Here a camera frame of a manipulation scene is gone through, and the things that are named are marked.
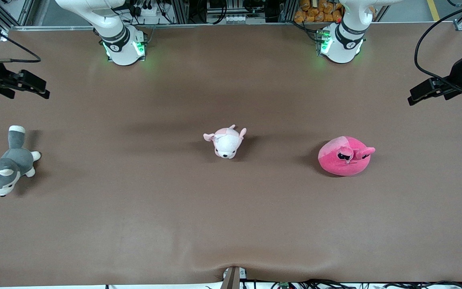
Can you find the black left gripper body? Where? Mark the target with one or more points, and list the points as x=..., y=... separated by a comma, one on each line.
x=458, y=74

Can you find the round hot pink plush toy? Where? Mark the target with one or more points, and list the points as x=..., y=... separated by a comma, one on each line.
x=335, y=160

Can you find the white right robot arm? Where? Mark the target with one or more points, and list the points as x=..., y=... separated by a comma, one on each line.
x=118, y=44

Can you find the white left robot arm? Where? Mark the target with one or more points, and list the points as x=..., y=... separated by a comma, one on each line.
x=343, y=44

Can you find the grey white husky plush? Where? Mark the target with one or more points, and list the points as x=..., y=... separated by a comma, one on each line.
x=14, y=160

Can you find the orange snack bags pile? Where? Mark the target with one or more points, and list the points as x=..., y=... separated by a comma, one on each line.
x=315, y=12

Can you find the white power strip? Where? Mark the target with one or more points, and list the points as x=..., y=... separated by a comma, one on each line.
x=148, y=10

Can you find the white terminal block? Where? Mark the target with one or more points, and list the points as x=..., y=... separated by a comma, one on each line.
x=236, y=19

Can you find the small pink white plush dog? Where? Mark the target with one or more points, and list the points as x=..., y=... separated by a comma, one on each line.
x=227, y=144

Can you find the brown table cover mat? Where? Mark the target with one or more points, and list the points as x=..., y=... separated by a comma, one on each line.
x=231, y=220

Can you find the aluminium table edge rail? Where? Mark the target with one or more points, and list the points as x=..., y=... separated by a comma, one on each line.
x=215, y=25

